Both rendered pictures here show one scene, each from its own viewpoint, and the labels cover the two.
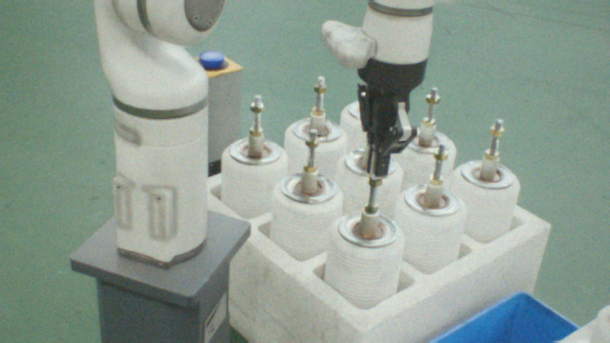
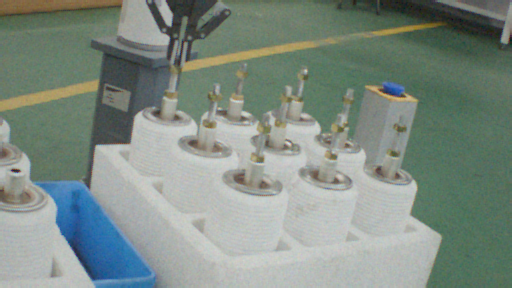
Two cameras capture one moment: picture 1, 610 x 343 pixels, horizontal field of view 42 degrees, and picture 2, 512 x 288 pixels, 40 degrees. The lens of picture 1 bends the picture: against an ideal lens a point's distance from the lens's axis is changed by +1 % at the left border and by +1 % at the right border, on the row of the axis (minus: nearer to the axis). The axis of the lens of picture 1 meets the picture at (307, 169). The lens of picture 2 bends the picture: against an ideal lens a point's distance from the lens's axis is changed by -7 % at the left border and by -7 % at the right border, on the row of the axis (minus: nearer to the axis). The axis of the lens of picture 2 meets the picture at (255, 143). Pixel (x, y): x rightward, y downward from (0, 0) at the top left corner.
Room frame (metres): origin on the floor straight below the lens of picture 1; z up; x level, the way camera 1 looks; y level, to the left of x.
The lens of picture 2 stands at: (1.06, -1.12, 0.58)
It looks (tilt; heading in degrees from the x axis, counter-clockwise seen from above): 18 degrees down; 96
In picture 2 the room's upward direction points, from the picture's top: 12 degrees clockwise
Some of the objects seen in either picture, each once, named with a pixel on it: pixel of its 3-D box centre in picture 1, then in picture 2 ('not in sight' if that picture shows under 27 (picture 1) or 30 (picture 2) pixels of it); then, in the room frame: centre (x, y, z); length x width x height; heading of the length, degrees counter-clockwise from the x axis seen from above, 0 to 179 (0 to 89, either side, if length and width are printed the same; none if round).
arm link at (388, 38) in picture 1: (381, 24); not in sight; (0.81, -0.07, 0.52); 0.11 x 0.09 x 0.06; 110
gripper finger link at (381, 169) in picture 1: (385, 159); (167, 41); (0.79, -0.09, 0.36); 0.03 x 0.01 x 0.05; 20
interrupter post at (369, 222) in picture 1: (369, 221); (168, 108); (0.81, -0.08, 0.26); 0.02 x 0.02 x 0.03
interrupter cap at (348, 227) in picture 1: (367, 230); (166, 117); (0.81, -0.08, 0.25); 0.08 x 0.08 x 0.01
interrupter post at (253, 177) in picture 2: (488, 167); (254, 173); (0.97, -0.26, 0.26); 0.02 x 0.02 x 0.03
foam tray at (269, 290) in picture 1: (358, 253); (253, 244); (0.98, -0.09, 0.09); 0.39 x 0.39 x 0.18; 43
